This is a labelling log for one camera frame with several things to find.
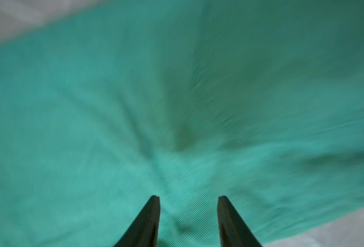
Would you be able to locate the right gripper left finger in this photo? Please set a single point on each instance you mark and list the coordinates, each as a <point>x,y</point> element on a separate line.
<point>143,232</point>

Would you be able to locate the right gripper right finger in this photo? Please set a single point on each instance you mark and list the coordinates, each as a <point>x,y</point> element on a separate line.
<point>233,230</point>

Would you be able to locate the green long pants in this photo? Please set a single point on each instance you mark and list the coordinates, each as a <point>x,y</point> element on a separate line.
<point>260,101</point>

